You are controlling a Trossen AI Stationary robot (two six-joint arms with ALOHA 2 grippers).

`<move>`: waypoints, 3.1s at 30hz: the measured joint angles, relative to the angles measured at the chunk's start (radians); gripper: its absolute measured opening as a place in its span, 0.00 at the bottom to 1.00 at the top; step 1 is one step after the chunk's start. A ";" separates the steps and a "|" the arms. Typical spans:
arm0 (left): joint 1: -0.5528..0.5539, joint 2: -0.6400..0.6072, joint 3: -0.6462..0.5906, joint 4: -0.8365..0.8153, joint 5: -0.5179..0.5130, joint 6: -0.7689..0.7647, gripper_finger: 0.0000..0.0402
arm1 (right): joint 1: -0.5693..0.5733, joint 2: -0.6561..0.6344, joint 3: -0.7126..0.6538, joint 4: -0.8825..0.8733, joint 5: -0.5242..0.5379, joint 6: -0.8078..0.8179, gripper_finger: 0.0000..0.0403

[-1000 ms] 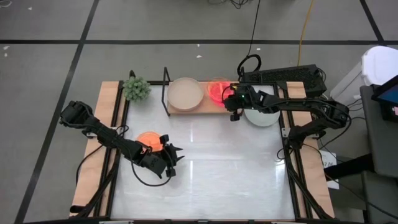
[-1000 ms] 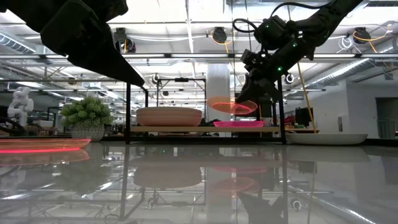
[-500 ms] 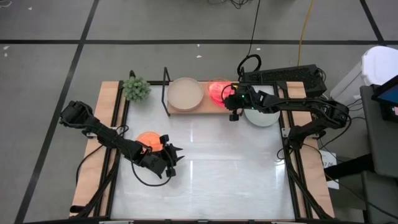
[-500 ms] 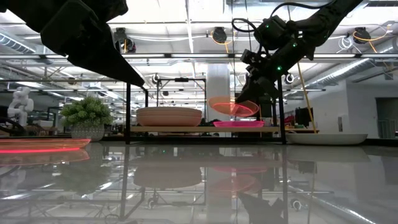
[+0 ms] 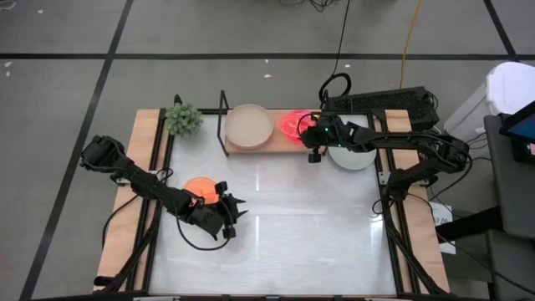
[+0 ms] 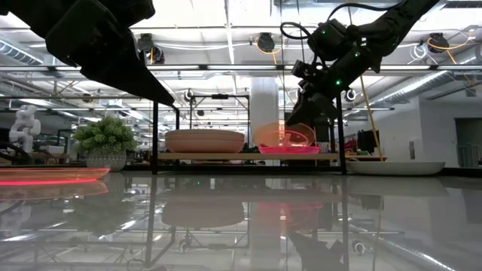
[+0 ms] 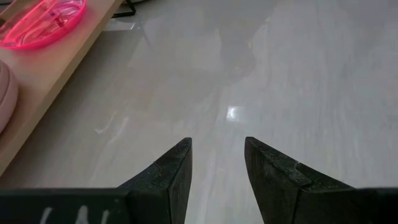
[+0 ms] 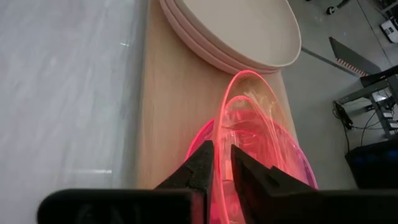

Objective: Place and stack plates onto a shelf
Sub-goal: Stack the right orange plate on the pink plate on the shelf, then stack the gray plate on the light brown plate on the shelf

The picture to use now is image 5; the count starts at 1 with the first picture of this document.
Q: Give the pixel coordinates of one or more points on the wooden table side panel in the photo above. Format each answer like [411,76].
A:
[142,125]
[397,118]

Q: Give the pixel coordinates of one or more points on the black monitor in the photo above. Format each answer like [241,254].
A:
[522,125]

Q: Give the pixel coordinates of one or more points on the wooden shelf board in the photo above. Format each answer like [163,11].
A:
[284,147]

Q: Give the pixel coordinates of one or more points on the artificial green potted plant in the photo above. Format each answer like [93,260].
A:
[184,119]

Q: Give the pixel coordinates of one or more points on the black cart base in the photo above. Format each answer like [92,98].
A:
[468,226]

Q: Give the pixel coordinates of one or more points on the orange translucent plate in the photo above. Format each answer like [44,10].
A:
[291,124]
[200,186]

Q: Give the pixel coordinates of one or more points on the beige matte plate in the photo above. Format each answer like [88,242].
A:
[248,125]

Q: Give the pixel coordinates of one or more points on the black metal table frame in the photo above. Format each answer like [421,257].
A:
[209,111]

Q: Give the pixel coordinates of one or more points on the white paper sheet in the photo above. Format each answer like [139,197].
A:
[443,213]

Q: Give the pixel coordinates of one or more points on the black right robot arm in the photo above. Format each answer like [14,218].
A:
[397,140]

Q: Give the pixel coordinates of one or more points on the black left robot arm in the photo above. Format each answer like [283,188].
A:
[138,182]

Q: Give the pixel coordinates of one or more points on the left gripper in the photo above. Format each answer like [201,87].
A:
[209,217]

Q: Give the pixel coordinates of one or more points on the pink translucent plate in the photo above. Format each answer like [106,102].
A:
[288,136]

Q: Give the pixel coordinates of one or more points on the grey cart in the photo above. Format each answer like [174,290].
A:
[514,196]

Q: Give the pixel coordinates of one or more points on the white lidded bin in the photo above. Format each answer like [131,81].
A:
[512,83]

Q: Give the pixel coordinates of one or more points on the pale grey matte plate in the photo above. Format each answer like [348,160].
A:
[353,161]

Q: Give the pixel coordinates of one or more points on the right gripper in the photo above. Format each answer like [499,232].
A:
[330,136]

